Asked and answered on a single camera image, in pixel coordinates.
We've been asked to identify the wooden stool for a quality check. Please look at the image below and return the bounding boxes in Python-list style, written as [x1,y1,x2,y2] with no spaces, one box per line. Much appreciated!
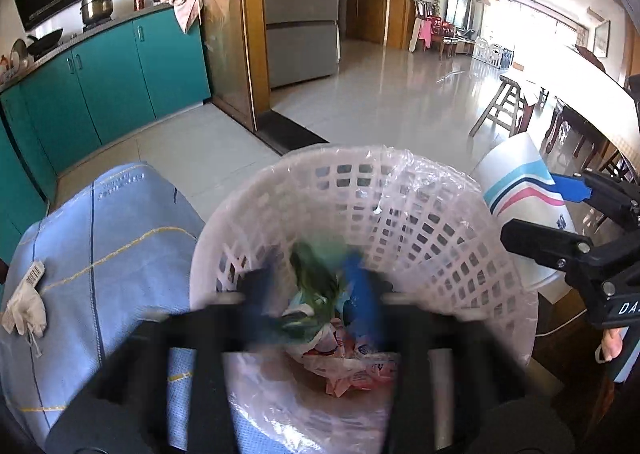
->
[469,74,532,138]

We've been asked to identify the green vegetable leaves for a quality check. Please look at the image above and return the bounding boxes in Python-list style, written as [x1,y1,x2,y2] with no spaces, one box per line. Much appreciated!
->
[280,241,352,335]

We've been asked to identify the steel cooking pot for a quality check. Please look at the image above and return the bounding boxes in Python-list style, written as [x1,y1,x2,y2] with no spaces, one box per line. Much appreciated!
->
[79,0,117,28]

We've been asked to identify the pink draped chair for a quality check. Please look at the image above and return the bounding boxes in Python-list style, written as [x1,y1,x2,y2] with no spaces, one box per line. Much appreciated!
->
[411,0,437,54]

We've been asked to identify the dark wooden chair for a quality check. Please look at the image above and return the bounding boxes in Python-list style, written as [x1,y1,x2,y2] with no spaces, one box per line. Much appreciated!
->
[541,98,592,171]

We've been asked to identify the blue table cloth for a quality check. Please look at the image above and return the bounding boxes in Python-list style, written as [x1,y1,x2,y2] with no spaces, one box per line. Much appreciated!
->
[0,161,283,454]

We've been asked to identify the white baby fence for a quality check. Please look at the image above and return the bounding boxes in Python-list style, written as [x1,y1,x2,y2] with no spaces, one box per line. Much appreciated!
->
[472,36,514,68]

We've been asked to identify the white paper cup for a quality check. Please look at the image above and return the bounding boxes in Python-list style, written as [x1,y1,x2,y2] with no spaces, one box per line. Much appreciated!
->
[470,134,577,293]

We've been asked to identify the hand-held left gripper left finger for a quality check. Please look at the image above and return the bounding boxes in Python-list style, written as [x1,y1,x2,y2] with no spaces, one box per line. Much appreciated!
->
[47,269,281,454]

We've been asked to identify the dark door mat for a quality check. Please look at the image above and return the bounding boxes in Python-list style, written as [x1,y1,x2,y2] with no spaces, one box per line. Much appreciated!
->
[256,110,329,156]

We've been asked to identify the white barcode label strip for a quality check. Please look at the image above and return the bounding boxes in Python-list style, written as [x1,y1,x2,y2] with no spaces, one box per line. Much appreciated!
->
[1,260,49,351]

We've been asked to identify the person's right hand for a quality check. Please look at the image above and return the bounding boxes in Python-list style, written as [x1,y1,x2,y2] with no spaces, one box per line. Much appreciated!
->
[594,327,627,364]

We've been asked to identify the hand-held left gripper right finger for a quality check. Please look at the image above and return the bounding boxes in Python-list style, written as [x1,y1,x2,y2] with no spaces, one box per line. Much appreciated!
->
[342,254,576,454]

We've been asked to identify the wooden framed glass door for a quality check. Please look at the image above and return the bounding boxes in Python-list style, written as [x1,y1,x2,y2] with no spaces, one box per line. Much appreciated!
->
[175,0,274,133]

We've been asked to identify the framed wall picture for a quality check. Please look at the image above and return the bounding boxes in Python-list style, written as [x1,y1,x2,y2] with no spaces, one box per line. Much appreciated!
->
[592,19,612,58]

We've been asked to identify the pink cloth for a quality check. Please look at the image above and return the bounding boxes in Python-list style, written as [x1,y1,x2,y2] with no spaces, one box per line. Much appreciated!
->
[156,0,205,34]

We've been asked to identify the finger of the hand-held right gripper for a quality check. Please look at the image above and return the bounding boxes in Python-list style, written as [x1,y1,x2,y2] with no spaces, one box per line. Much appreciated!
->
[500,218,593,271]
[549,170,640,221]

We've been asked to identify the white dining table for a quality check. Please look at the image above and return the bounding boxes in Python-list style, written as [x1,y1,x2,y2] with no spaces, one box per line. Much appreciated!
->
[500,45,640,171]

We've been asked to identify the black wok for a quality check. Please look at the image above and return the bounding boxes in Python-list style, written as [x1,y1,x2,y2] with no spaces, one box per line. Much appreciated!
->
[25,27,65,61]

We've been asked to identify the grey refrigerator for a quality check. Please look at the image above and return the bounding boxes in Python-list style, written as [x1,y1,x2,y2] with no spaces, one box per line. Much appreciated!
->
[261,0,342,90]

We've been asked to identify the white plastic lattice basket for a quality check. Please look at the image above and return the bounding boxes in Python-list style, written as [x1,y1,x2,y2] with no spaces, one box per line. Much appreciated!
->
[189,144,540,454]

